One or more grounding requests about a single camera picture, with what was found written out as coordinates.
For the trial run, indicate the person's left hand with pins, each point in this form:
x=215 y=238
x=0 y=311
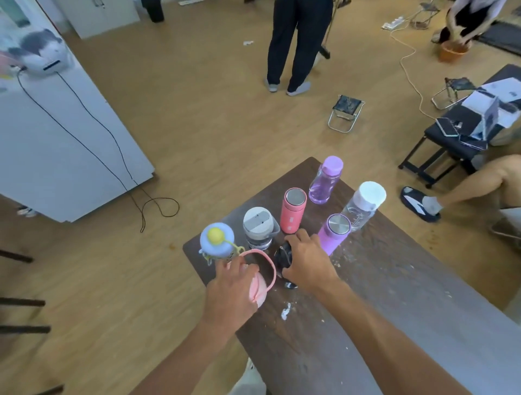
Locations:
x=228 y=297

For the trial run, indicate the person's right hand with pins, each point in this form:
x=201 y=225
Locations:
x=311 y=264

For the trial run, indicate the black bottle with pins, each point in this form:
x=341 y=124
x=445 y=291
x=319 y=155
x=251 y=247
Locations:
x=281 y=258

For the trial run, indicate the purple steel-lid flask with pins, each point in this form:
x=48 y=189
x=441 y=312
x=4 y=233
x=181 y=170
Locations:
x=331 y=240

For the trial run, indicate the pink steel-lid flask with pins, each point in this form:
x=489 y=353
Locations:
x=291 y=219

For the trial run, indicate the blue bottle yellow ball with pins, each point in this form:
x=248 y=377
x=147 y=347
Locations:
x=211 y=244

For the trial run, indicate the grey lidded tumbler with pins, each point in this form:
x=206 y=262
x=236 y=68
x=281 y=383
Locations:
x=260 y=221

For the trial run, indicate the translucent purple bottle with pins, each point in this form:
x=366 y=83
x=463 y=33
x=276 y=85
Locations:
x=323 y=185

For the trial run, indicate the clear white-cap bottle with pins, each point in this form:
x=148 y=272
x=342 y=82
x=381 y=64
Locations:
x=368 y=195

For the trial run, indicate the person's right forearm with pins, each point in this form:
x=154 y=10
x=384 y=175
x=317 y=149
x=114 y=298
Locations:
x=386 y=346

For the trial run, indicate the person's left forearm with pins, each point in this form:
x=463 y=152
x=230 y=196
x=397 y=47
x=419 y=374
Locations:
x=183 y=366

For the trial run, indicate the person's white shoe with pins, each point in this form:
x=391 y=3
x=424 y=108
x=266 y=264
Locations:
x=248 y=380

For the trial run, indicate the black white sandal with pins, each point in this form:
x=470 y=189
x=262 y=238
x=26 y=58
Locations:
x=411 y=201

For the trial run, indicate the small metal folding stool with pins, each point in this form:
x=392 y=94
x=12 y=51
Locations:
x=346 y=106
x=427 y=8
x=511 y=215
x=460 y=84

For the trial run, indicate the black bench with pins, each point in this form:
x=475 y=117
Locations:
x=441 y=142

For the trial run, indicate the smartphone with white edge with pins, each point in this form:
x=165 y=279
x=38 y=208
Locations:
x=447 y=127

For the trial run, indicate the broom with black head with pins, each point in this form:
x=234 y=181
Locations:
x=325 y=52

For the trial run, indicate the white sneaker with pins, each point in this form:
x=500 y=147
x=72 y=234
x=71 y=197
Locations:
x=27 y=211

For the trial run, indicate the white purple open box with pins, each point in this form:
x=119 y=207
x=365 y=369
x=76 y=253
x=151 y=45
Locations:
x=486 y=112

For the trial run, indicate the orange basin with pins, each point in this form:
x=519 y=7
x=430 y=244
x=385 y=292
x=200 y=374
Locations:
x=452 y=53

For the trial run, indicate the white power strip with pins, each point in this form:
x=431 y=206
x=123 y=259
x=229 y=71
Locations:
x=393 y=23

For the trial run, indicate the white paper sheets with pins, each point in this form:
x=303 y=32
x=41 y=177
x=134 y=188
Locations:
x=504 y=87

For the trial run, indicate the black bin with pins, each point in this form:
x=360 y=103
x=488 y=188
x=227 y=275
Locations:
x=154 y=10

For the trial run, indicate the black treadmill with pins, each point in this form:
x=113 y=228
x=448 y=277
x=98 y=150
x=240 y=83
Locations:
x=500 y=34

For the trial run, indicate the white grey small printer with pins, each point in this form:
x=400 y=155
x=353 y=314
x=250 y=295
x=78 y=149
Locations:
x=44 y=57

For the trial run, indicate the white double door cabinet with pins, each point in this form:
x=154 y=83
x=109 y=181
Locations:
x=101 y=20

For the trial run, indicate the black metal frame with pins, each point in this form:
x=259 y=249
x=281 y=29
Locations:
x=24 y=302

